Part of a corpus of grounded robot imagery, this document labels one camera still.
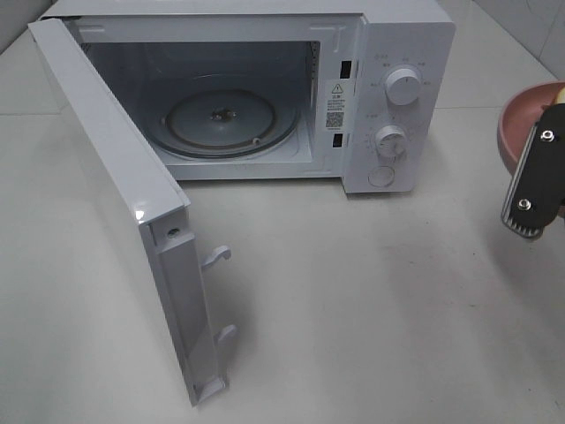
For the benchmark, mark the round white door button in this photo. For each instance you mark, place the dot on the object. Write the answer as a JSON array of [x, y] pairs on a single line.
[[381, 176]]

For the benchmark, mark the white microwave door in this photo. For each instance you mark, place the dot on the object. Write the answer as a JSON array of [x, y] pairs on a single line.
[[145, 211]]

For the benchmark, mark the white timer knob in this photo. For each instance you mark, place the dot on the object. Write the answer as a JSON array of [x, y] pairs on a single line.
[[391, 142]]

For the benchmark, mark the pink round plate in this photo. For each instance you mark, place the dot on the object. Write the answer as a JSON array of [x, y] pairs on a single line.
[[518, 116]]

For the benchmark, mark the white bread sandwich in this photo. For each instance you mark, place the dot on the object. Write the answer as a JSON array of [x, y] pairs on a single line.
[[560, 97]]

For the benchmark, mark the glass microwave turntable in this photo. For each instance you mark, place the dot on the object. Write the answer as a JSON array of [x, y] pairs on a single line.
[[223, 123]]

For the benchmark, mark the white warning label sticker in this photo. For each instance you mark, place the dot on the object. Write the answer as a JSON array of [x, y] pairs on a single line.
[[336, 101]]

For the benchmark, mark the white microwave oven body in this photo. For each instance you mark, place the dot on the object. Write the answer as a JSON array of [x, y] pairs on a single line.
[[151, 54]]

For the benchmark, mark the upper white power knob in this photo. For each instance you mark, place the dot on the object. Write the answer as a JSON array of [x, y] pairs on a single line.
[[403, 85]]

